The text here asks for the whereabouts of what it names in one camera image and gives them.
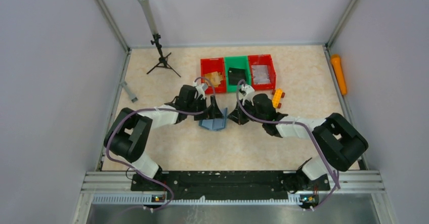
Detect yellow toy block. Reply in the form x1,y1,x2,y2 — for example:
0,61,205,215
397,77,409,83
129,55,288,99
271,88,285,109

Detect black cards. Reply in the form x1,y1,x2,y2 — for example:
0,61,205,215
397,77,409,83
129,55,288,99
228,67,247,85

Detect left red bin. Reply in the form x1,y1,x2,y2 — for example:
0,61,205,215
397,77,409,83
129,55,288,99
200,58,227,94

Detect black tripod with grey tube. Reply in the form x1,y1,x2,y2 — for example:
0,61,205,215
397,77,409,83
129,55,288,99
137,0,181,77

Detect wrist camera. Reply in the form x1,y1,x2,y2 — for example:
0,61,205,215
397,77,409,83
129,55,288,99
239,84,255,105
193,83,208,99

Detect grey small tool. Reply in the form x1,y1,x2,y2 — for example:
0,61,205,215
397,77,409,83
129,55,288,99
120,81,138,103

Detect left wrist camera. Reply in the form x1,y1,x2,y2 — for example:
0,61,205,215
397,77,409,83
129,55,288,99
193,83,208,99

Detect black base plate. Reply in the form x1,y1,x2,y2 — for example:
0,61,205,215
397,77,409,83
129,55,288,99
131,170,330,200

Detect right red bin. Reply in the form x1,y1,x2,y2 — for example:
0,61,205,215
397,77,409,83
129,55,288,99
248,54,276,91

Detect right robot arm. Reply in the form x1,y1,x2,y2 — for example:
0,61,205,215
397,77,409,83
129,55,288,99
228,94,369,181

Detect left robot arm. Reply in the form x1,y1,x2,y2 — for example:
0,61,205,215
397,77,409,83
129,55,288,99
104,83,224,178

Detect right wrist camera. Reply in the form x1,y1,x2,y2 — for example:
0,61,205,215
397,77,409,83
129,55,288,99
239,84,255,105

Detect silver cards in bin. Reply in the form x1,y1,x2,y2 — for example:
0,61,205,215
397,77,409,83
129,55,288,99
251,65,271,84

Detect blue card holder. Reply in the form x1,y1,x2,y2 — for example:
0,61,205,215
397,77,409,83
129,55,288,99
198,108,228,131

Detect red bin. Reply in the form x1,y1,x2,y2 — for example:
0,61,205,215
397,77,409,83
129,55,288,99
248,54,276,91
200,58,227,94

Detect green bin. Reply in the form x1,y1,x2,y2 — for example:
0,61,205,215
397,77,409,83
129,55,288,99
224,56,251,93

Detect orange flashlight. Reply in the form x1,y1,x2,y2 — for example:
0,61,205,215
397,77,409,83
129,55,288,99
330,54,348,96

